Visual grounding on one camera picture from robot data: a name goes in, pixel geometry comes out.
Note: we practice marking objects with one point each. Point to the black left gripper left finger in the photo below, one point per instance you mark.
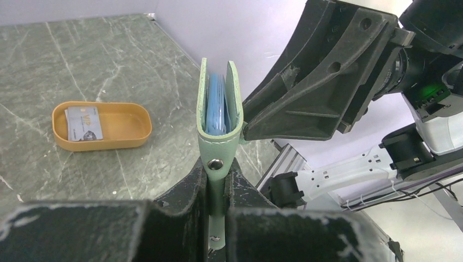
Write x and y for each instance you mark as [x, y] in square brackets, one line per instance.
[171, 227]

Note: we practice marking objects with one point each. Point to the yellow oval tray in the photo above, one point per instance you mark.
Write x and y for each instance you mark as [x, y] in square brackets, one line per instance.
[124, 125]

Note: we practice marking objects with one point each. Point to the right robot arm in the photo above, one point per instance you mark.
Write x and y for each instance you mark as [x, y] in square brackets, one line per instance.
[431, 144]

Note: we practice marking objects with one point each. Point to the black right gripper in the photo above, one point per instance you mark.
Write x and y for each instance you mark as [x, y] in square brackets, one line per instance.
[338, 59]

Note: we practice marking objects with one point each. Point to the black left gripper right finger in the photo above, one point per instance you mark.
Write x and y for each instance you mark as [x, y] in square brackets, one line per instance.
[257, 230]

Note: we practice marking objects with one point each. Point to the silver VIP card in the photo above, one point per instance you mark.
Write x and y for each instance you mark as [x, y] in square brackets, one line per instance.
[83, 123]

